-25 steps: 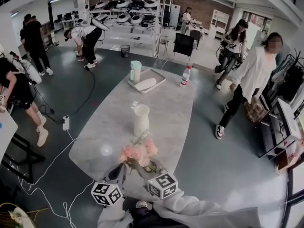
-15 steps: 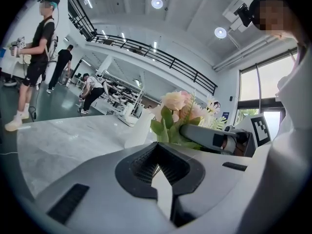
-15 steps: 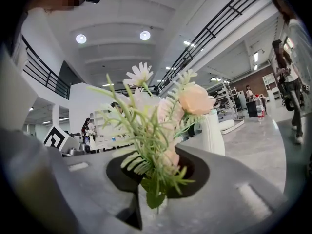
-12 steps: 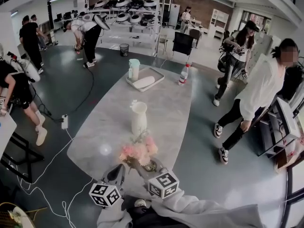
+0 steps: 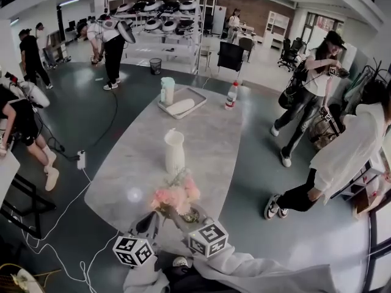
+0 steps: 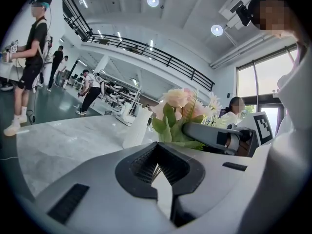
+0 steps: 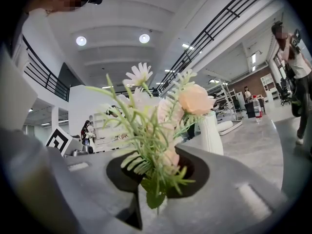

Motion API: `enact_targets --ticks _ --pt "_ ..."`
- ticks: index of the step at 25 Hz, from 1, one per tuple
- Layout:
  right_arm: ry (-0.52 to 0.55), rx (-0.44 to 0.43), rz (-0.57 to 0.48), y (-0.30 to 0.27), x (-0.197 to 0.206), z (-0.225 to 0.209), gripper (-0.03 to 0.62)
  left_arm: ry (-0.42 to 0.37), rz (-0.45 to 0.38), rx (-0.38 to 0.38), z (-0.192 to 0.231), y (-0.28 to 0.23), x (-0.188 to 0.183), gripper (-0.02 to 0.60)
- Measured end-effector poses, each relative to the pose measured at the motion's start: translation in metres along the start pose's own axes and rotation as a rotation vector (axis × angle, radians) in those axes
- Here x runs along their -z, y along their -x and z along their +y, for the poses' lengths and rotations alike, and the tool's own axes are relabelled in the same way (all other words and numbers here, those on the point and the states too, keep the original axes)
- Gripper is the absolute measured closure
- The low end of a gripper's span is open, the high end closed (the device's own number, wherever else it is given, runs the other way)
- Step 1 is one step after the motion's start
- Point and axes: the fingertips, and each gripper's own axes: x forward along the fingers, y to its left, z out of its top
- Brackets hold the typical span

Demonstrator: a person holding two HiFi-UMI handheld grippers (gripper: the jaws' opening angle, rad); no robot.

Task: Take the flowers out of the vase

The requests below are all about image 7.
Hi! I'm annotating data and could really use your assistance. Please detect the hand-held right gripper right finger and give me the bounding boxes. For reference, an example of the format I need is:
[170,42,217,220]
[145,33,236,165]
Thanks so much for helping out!
[143,144,291,234]

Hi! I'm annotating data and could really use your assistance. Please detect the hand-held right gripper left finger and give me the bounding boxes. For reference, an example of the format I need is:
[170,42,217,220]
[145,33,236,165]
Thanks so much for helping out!
[60,152,147,234]

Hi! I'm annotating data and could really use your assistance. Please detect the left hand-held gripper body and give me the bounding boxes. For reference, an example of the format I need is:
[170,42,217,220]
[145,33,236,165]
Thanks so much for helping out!
[45,127,95,157]

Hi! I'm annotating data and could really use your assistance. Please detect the white ribbed vase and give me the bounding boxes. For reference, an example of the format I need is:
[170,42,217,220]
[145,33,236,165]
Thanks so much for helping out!
[198,111,224,156]

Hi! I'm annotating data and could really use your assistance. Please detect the pink artificial flowers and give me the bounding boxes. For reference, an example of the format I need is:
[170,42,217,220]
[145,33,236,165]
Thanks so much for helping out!
[85,62,216,215]

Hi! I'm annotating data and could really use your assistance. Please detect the white oval dish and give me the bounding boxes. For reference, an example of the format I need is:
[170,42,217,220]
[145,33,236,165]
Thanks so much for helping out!
[216,120,234,133]

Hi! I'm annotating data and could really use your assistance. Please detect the curved black balcony railing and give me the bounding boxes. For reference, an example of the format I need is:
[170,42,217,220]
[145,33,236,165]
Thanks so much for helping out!
[21,34,70,101]

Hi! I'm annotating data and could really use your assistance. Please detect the white tray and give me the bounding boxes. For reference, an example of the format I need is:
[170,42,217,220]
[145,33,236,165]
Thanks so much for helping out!
[216,119,243,135]

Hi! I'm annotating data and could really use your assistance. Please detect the person's grey hoodie torso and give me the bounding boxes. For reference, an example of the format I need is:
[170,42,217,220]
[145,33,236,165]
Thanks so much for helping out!
[0,8,39,133]

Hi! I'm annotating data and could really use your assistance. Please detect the black fabric chair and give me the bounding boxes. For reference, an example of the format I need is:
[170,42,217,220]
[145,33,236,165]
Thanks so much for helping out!
[244,102,256,118]

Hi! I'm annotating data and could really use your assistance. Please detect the red cap plastic bottle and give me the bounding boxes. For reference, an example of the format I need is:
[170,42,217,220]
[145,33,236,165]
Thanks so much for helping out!
[252,95,263,123]

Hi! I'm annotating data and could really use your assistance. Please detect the white metal shelving rack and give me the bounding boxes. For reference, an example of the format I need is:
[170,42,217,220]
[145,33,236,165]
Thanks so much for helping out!
[207,79,238,121]

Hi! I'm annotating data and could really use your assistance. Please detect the white display cabinet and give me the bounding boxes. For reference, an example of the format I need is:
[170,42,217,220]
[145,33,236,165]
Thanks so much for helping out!
[260,73,273,92]

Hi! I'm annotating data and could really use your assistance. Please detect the black office chair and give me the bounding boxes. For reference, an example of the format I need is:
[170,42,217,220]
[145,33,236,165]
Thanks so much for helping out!
[275,78,293,106]

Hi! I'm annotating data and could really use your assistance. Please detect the long black balcony railing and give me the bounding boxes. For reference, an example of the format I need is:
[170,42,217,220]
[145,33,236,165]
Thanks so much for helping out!
[156,0,264,95]

